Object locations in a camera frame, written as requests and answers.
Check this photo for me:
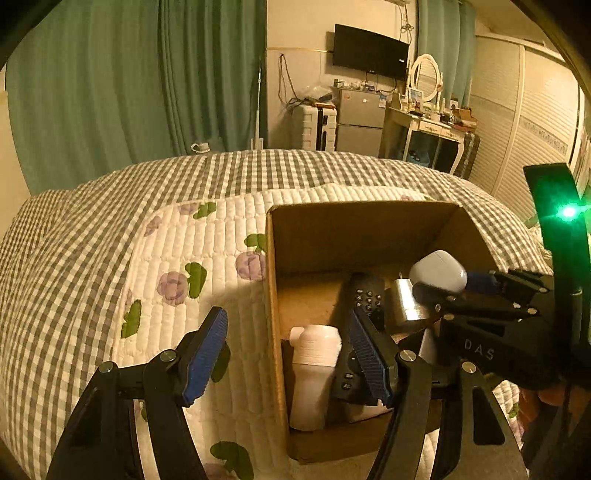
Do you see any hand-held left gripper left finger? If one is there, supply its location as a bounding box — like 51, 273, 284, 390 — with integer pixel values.
46, 307, 229, 480

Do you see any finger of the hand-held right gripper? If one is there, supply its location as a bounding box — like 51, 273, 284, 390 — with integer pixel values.
464, 270, 553, 301
413, 284, 542, 324

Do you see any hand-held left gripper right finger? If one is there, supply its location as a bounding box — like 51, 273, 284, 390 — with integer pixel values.
348, 307, 529, 480

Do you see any pale blue earbuds case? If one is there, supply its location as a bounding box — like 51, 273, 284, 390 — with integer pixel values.
409, 250, 468, 294

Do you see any shiny silver metal object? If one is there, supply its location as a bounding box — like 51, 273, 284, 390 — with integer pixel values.
392, 277, 435, 330

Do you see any plain white plastic bottle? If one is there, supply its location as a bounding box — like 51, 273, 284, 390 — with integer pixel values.
288, 324, 342, 432

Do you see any black remote control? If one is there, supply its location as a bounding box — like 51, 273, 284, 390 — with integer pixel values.
330, 272, 398, 407

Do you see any cardboard box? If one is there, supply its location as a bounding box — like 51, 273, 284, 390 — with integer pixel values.
265, 199, 499, 464

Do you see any white floral quilt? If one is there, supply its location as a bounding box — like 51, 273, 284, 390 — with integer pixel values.
111, 185, 525, 480

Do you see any grey suitcase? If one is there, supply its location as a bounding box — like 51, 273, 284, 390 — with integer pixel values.
450, 134, 481, 178

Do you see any white louvred wardrobe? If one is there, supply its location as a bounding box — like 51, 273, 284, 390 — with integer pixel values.
466, 34, 585, 227

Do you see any white dressing table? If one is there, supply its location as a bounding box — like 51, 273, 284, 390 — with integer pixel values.
379, 104, 476, 174

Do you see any silver fridge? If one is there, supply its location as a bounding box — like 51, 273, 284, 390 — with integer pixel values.
336, 87, 387, 153

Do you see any oval white vanity mirror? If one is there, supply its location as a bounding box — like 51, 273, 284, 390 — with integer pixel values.
409, 54, 441, 103

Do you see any white suitcase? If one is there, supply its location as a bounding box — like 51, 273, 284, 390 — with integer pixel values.
300, 104, 339, 151

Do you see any narrow teal curtain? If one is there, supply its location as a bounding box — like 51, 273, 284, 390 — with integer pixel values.
417, 0, 476, 104

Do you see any white pole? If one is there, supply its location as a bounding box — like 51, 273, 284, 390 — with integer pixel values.
249, 58, 266, 149

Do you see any wide teal curtain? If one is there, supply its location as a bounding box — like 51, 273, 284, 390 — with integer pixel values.
4, 0, 269, 195

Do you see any black wall television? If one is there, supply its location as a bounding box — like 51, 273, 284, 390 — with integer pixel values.
333, 24, 409, 80

